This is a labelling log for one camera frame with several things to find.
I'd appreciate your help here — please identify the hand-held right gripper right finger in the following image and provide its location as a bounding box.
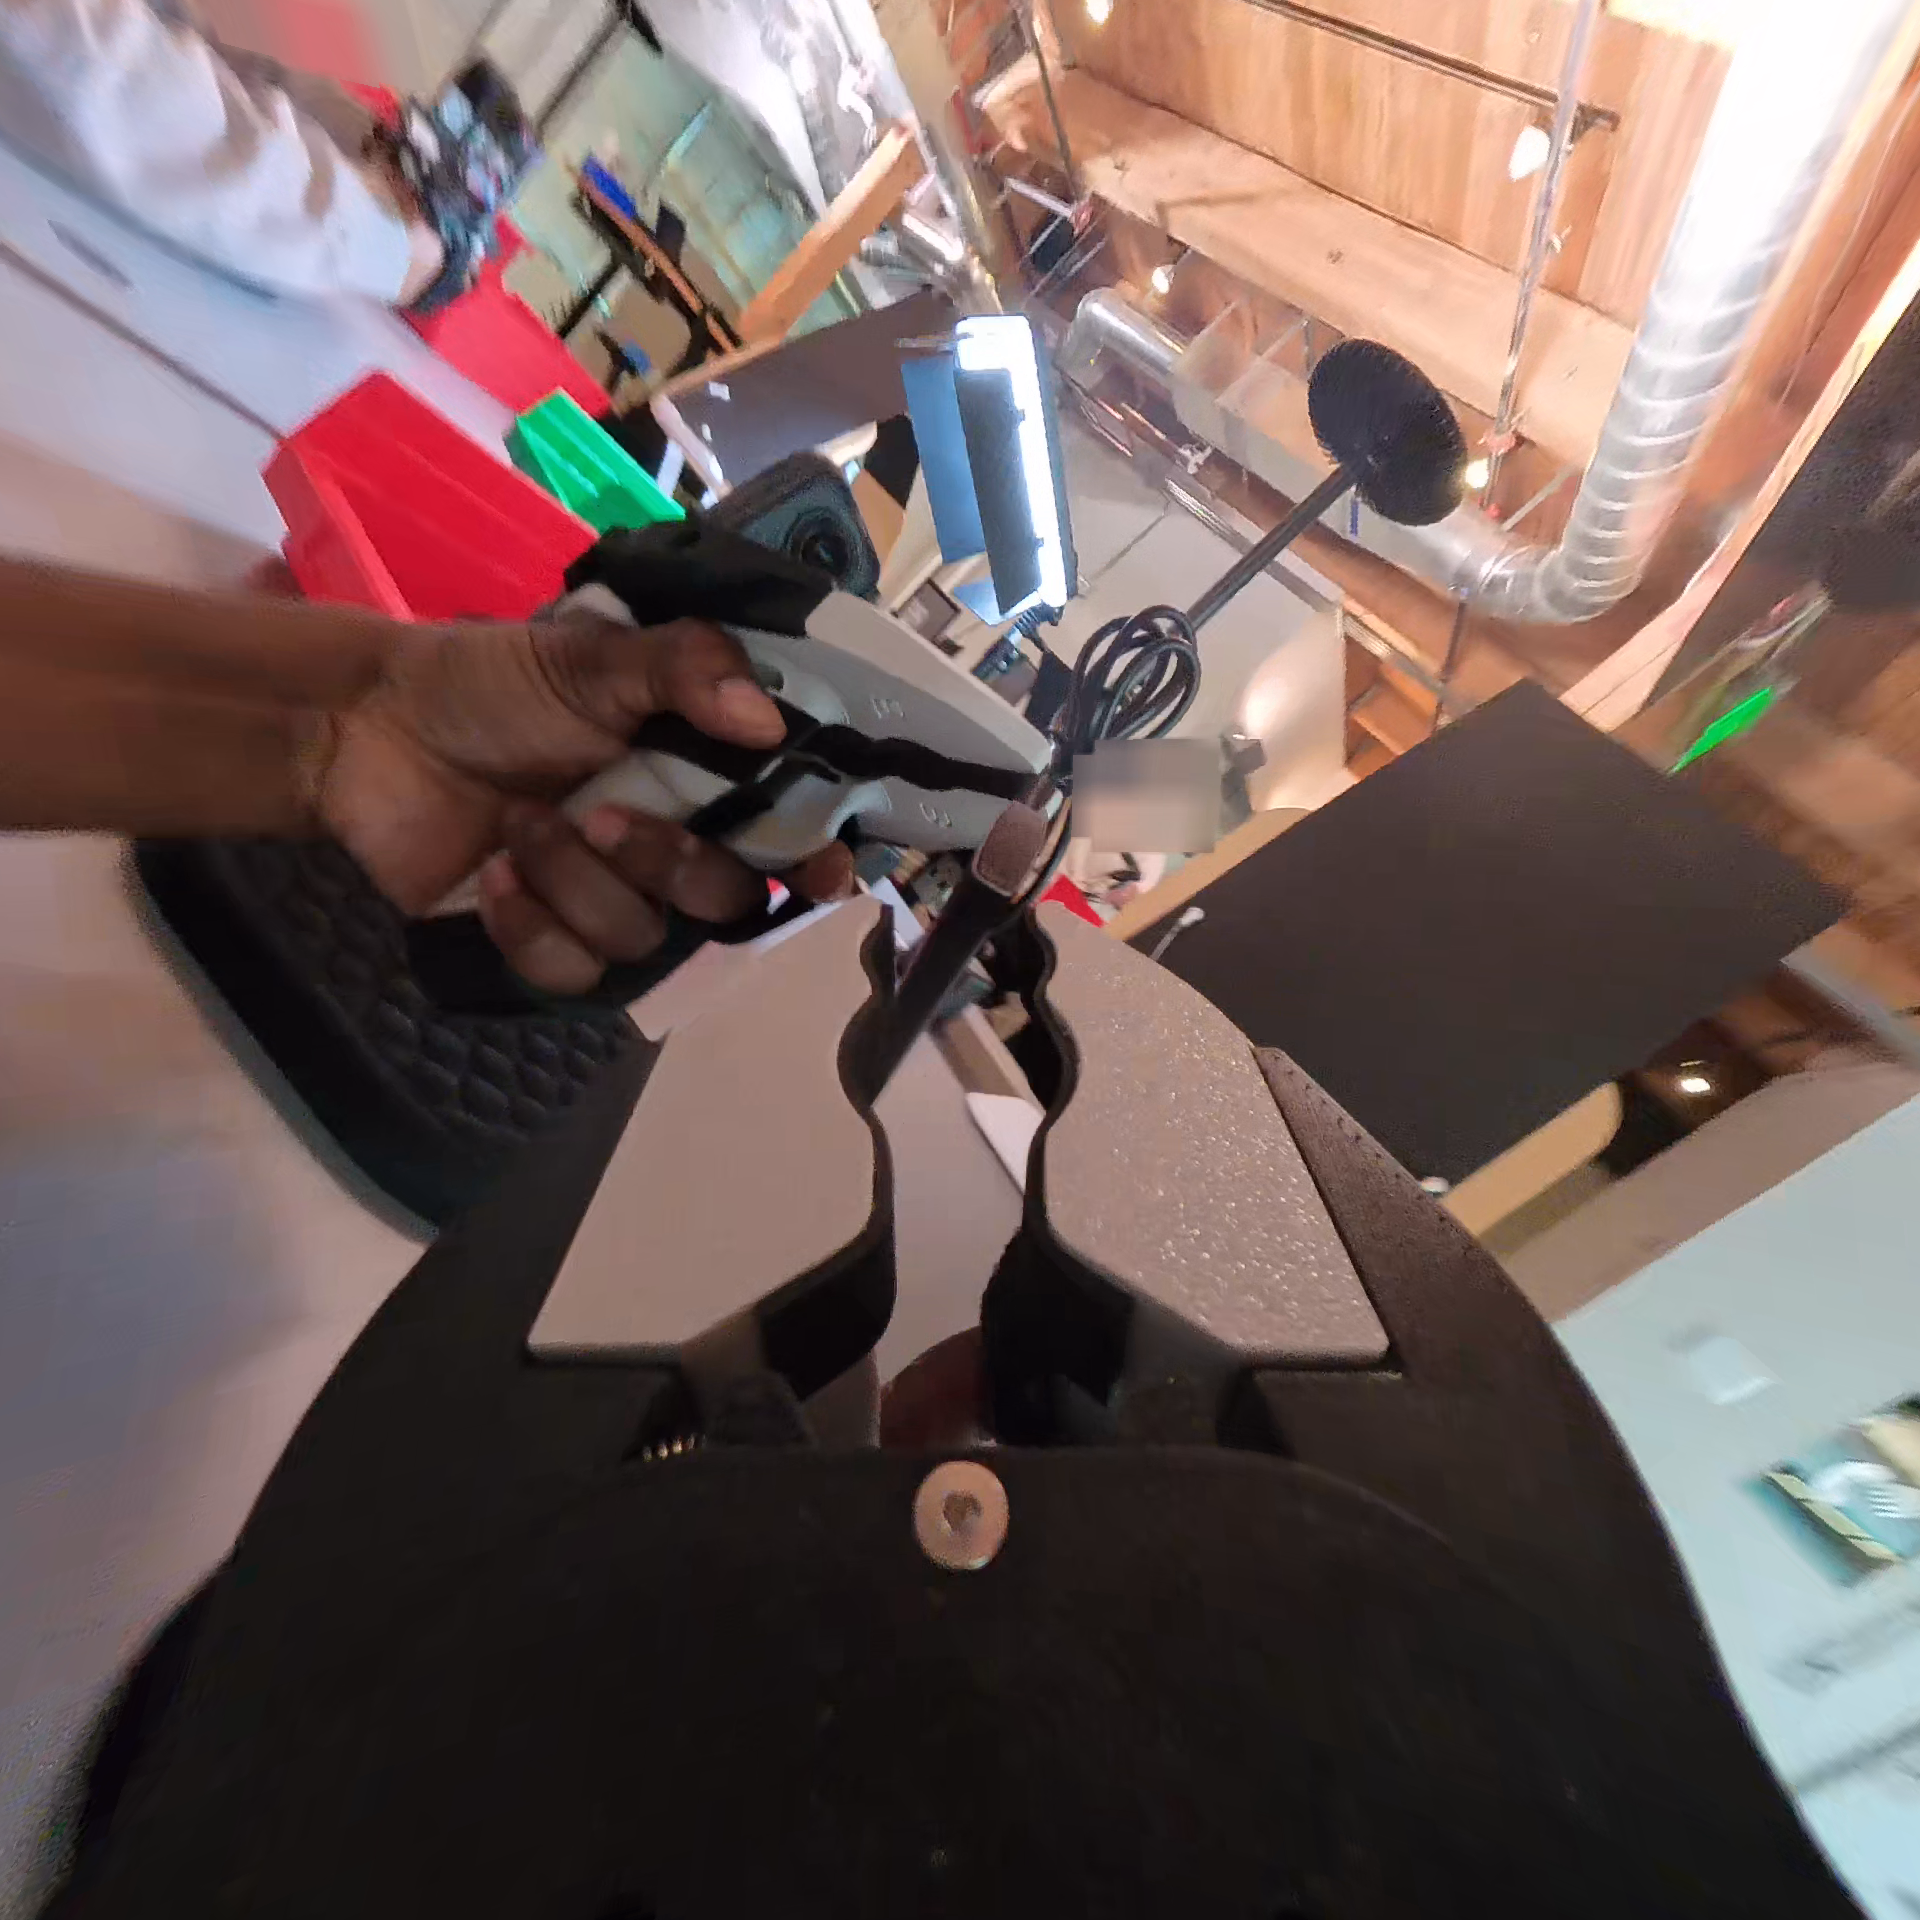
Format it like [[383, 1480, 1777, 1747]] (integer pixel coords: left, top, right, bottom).
[[978, 903, 1392, 1444]]

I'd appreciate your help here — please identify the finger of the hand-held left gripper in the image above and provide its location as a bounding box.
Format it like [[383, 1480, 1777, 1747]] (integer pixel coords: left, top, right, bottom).
[[757, 772, 1044, 873], [761, 591, 1059, 778]]

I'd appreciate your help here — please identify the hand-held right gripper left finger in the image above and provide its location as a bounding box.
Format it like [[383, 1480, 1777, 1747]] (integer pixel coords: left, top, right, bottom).
[[525, 896, 904, 1408]]

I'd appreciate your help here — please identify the black usb-c cable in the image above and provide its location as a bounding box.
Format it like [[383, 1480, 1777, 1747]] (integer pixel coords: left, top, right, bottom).
[[1048, 603, 1208, 760]]

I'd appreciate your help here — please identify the person's left forearm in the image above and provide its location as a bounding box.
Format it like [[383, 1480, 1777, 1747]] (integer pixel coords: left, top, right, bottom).
[[0, 552, 396, 836]]

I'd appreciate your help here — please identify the person's left hand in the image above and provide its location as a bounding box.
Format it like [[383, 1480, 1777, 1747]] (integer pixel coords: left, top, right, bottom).
[[307, 614, 860, 1000]]

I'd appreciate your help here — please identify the green plastic bin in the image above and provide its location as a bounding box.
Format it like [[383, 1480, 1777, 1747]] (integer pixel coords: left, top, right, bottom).
[[504, 390, 688, 537]]

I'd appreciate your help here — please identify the brown flat board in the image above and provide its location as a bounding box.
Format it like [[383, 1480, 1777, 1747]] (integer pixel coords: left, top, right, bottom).
[[656, 289, 963, 500]]

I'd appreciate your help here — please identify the led light panel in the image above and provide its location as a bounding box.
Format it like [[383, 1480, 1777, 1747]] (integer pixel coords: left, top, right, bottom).
[[896, 311, 1083, 630]]

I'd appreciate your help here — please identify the red plastic bin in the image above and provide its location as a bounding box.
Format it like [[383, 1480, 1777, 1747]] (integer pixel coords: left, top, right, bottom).
[[263, 370, 601, 624], [403, 282, 617, 423]]

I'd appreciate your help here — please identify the black textured seat cushion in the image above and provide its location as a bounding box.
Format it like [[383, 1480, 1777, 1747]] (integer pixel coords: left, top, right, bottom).
[[132, 833, 649, 1227]]

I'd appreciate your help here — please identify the black flat board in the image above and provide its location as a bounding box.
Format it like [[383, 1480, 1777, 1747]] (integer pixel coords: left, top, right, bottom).
[[1137, 680, 1849, 1191]]

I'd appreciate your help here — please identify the black round stand base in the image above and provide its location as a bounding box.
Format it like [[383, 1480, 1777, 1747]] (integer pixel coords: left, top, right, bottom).
[[1185, 337, 1469, 635]]

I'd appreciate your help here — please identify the green exit sign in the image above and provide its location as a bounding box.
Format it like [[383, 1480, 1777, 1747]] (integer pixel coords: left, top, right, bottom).
[[1669, 681, 1784, 778]]

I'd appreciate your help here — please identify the wall picture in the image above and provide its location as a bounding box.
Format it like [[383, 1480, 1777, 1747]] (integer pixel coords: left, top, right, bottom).
[[1768, 1400, 1920, 1587]]

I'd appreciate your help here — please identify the silver ventilation duct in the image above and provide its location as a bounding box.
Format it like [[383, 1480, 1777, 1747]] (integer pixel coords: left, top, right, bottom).
[[1072, 0, 1920, 627]]

